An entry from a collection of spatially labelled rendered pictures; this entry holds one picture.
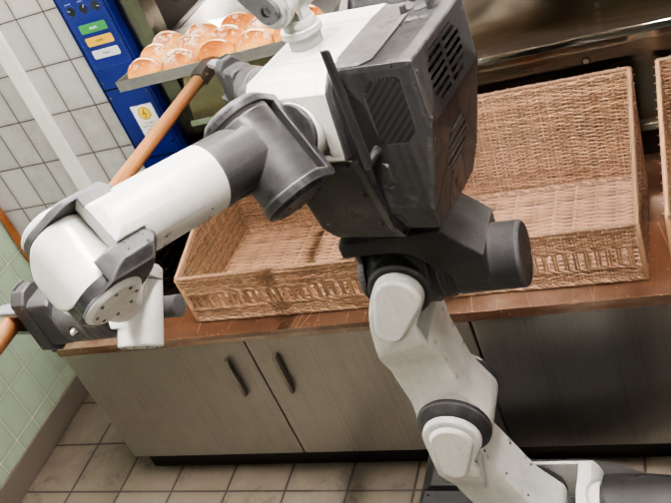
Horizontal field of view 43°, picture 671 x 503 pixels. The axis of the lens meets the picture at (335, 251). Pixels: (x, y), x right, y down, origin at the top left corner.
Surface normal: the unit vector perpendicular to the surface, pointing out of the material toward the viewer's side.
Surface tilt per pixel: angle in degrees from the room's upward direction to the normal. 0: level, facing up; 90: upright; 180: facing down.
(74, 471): 0
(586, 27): 70
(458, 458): 90
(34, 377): 90
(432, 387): 90
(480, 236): 45
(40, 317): 90
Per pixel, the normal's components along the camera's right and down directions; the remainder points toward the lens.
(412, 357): 0.01, 0.87
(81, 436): -0.33, -0.77
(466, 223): 0.40, -0.63
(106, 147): -0.25, 0.62
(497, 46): -0.35, 0.32
